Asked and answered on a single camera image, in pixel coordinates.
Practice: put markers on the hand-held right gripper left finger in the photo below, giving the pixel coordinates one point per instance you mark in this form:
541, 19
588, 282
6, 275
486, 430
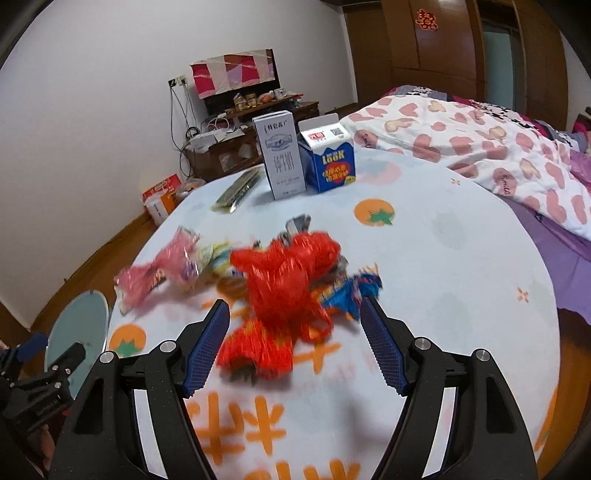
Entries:
205, 350

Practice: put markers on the white quilt pink hearts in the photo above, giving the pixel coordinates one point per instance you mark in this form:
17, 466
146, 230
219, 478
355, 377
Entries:
461, 138

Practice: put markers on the blue candy wrapper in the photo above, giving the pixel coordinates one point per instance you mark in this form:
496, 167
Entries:
351, 295

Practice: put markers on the wooden television cabinet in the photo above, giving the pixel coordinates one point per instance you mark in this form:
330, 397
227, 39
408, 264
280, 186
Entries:
217, 164

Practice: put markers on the wall socket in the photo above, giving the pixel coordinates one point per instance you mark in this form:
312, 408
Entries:
178, 81

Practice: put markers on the red foil wrapper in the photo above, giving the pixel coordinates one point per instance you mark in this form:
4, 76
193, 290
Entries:
258, 346

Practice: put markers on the red pink patchwork cloth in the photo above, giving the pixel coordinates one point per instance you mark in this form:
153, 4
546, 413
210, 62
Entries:
231, 71

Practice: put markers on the dark green snack packet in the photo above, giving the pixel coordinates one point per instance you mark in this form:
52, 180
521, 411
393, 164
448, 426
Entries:
238, 191

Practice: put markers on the black television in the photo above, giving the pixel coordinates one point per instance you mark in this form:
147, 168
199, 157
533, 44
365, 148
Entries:
249, 99

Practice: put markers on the purple bedsheet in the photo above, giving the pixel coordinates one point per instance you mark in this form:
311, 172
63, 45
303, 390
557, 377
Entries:
563, 258

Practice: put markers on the red plastic bag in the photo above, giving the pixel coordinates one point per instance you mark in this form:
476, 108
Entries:
277, 277

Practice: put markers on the white mug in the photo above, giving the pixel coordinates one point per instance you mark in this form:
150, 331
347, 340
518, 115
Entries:
280, 94

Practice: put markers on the cream snack wrapper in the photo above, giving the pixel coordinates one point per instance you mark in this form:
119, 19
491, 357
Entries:
217, 261

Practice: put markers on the round light blue stool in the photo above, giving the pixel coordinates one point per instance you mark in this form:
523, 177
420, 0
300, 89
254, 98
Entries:
78, 323

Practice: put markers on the pink transparent wrapper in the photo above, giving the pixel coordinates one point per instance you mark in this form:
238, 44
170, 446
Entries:
157, 272

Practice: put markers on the orange cardboard box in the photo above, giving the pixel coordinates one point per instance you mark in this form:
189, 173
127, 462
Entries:
161, 185

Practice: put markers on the brown wooden wardrobe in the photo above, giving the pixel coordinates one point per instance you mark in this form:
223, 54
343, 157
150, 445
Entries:
452, 55

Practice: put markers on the wooden room door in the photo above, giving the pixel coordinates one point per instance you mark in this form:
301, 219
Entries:
374, 60

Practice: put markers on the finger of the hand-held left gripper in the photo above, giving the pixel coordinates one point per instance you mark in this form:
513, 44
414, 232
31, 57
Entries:
30, 348
67, 362

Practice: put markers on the white fruit-print tablecloth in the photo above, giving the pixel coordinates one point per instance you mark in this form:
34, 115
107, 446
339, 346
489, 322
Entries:
438, 277

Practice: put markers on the silver grey wrapper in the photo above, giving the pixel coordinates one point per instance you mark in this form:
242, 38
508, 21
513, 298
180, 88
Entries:
298, 226

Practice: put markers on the white flat box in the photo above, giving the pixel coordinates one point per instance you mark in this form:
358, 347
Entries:
214, 141

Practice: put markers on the red paper decoration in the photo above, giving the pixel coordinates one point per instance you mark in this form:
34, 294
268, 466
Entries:
427, 19

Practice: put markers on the blue gable-top carton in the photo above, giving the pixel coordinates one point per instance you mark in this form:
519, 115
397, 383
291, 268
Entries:
332, 166

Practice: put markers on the tall grey milk carton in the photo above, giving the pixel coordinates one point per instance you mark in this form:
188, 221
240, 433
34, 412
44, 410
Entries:
279, 161

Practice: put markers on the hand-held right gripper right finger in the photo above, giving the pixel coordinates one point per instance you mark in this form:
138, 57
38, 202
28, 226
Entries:
383, 350

